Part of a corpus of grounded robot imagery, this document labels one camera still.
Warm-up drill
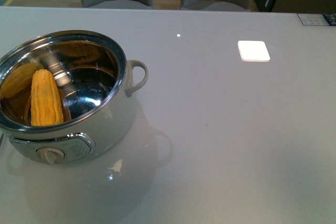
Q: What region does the yellow corn cob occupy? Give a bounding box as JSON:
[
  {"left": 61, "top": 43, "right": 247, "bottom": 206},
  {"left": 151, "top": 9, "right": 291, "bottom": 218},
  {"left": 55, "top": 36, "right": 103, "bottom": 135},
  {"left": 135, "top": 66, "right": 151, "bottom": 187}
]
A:
[{"left": 30, "top": 69, "right": 64, "bottom": 126}]

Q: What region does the white electric cooking pot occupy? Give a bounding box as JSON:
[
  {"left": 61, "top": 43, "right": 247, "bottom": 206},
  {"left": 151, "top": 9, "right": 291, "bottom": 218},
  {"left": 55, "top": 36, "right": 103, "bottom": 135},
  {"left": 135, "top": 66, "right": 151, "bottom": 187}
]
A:
[{"left": 1, "top": 30, "right": 148, "bottom": 164}]

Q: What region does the black white table label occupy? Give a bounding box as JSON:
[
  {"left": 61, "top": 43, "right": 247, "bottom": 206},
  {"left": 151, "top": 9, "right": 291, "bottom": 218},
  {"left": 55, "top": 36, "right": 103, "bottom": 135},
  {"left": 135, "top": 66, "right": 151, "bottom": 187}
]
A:
[{"left": 297, "top": 13, "right": 336, "bottom": 26}]

